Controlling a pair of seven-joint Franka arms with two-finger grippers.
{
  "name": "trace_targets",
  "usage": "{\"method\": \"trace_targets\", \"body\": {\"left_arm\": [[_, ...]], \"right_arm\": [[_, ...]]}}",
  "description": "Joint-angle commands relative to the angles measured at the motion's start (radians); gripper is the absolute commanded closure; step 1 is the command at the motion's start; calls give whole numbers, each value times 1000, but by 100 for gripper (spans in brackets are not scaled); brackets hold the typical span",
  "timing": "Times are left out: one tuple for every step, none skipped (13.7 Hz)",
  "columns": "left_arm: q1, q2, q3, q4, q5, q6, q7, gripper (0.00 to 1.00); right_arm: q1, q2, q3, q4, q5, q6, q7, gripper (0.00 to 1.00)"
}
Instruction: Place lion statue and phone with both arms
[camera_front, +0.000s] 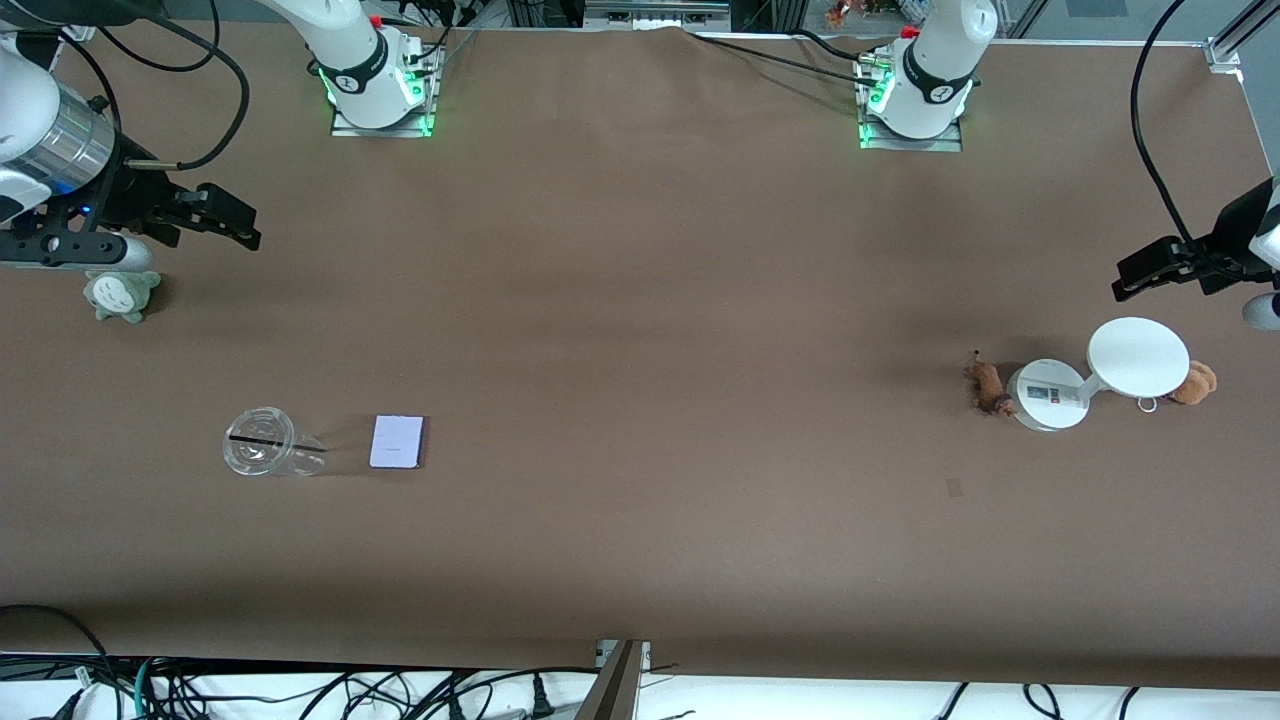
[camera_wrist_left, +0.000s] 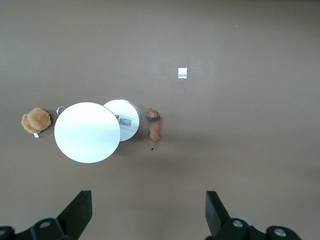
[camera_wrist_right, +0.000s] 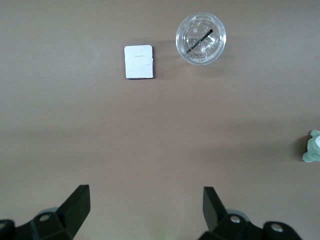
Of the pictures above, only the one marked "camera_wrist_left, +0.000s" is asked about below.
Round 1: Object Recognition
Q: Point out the white round desk lamp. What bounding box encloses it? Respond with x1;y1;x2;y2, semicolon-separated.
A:
53;99;142;164

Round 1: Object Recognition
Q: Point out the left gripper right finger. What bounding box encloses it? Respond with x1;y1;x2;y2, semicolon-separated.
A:
205;190;301;240

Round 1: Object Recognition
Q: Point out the brown lion statue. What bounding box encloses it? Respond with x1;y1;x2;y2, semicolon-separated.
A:
147;107;162;151

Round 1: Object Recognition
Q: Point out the brown plush keychain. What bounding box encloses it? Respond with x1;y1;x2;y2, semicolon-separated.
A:
21;106;67;139

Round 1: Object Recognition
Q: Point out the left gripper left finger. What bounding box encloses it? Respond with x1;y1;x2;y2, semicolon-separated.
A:
0;189;93;240

